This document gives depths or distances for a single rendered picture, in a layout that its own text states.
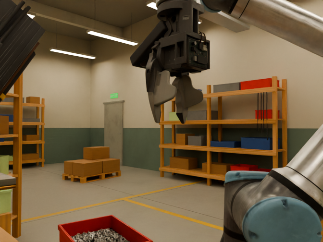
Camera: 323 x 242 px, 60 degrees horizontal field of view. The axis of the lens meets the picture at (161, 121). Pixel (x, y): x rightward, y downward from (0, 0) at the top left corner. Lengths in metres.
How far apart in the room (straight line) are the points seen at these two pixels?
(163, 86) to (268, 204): 0.26
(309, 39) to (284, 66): 5.44
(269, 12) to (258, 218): 0.43
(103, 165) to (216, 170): 2.73
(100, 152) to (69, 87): 4.05
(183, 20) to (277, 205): 0.35
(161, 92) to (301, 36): 0.37
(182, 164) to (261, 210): 6.34
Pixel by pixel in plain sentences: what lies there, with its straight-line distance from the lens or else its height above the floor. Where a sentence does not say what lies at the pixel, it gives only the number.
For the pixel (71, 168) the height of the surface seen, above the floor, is 0.30.
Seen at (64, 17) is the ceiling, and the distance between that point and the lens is 8.93.
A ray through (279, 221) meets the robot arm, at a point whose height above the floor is 1.12.
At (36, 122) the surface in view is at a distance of 9.66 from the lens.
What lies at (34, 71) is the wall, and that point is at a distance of 10.44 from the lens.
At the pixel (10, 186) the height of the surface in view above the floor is 1.11.
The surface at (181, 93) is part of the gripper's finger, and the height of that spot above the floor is 1.34.
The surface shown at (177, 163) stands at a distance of 6.94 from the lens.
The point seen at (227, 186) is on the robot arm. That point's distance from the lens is 0.68.
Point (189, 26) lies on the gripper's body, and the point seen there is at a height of 1.44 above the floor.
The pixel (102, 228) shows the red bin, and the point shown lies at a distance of 1.20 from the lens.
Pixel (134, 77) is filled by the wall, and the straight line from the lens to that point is 9.07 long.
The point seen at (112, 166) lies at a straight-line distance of 7.26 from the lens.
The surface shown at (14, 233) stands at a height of 0.05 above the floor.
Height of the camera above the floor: 1.27
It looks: 1 degrees up
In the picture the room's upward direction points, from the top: straight up
